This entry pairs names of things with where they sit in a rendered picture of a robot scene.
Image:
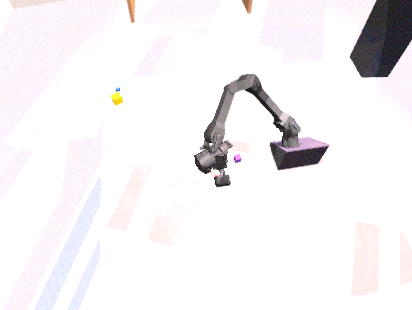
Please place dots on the small yellow block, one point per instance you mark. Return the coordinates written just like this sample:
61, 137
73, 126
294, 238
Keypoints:
117, 98

